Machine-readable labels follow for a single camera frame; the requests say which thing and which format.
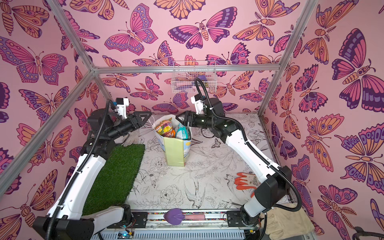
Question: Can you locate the purple trowel pink handle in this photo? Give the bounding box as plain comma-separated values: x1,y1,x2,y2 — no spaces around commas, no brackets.
164,209,206,226

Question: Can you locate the grey work glove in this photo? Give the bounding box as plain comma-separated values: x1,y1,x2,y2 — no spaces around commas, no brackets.
121,130,140,147

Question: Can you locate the purple tool in basket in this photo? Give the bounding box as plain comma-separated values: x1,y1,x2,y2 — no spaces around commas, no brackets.
198,75,207,82

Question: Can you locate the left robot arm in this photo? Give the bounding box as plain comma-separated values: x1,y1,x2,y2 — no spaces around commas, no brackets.
33,98,152,240

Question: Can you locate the green artificial grass mat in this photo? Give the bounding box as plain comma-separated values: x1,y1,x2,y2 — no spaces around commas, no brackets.
83,144,145,216

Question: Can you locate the white paper bag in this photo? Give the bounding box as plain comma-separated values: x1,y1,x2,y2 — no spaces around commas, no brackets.
152,115,192,167

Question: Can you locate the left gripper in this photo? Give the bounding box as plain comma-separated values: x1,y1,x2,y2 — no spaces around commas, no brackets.
104,112,150,143

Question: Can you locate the beige leather glove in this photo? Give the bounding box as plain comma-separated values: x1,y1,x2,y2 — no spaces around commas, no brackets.
265,208,315,240

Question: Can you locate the orange Fox's fruits bag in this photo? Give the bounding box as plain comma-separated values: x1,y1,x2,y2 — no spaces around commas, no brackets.
154,119,176,138

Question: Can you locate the red coated garden glove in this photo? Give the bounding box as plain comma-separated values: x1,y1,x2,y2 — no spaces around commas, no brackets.
235,172,261,197

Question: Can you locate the teal mint candy bag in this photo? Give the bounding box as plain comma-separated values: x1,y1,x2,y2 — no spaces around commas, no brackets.
175,124,191,141

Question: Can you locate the white wire basket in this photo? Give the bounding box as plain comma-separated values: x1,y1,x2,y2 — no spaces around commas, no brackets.
170,60,218,94

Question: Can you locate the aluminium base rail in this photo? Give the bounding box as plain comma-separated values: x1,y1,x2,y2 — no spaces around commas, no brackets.
59,209,265,240

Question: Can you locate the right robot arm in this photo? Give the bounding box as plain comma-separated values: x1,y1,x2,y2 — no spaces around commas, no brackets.
176,78,302,226

